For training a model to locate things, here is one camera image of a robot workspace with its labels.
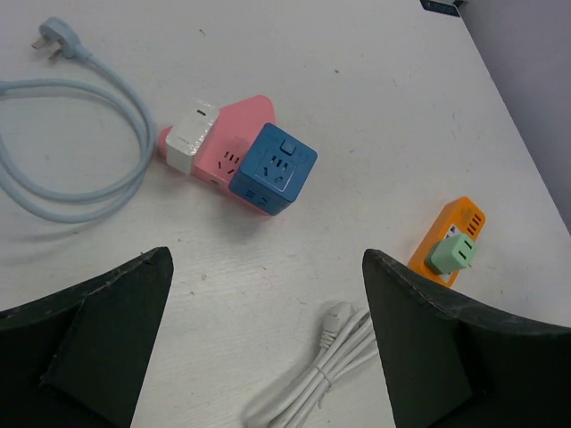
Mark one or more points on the dark blue cube socket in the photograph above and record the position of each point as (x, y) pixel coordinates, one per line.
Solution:
(274, 170)

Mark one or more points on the white charger plug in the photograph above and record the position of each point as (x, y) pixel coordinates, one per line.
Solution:
(188, 133)

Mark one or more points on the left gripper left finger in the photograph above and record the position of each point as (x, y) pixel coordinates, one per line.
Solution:
(78, 357)

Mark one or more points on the green charger plug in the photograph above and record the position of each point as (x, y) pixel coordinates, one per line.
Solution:
(451, 254)

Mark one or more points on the pink triangular power strip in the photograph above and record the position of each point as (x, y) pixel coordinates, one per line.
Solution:
(228, 141)

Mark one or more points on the orange power strip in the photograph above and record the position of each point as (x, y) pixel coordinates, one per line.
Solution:
(460, 216)

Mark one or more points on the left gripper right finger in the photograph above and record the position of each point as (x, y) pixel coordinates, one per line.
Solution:
(452, 361)

